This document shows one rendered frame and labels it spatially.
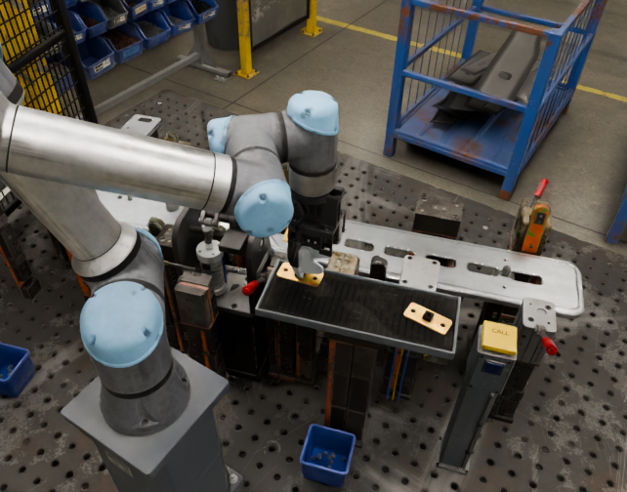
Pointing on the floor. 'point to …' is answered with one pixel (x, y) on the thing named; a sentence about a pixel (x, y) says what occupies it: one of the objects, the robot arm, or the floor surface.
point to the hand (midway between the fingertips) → (300, 267)
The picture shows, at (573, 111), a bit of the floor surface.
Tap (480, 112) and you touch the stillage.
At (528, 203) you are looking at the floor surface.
